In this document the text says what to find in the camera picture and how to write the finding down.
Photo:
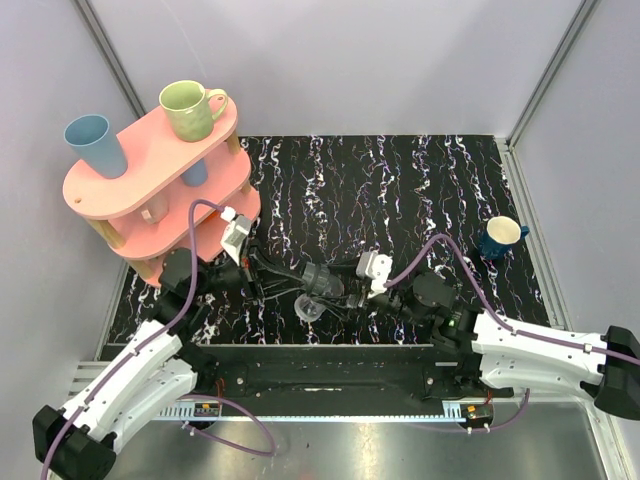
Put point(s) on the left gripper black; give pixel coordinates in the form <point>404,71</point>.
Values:
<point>252,272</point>

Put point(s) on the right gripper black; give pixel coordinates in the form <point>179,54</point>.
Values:
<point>352,305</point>

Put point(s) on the clear elbow pipe fitting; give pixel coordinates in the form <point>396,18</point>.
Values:
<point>310,305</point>

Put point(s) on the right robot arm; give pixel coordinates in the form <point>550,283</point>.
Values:
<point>511,354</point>

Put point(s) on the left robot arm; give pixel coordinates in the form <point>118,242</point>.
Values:
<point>81,439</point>

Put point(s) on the black marble pattern mat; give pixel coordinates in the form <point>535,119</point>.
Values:
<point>329,198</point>

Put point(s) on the small blue cup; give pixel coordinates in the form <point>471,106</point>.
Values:
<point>195,175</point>

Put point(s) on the pink three-tier wooden shelf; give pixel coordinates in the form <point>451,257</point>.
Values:
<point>156,160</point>

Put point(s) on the pale pink mug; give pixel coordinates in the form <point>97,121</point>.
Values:
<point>155,209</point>

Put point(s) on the dark blue mug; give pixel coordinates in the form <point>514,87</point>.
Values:
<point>501,233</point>

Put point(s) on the green ceramic mug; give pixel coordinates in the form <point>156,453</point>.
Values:
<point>191,109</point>

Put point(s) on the light blue plastic cup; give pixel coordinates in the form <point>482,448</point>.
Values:
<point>93,140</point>

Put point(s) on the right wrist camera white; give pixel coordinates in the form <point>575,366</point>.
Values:
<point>376,267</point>

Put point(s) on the white slotted cable duct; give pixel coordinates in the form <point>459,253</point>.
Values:
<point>440,412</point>

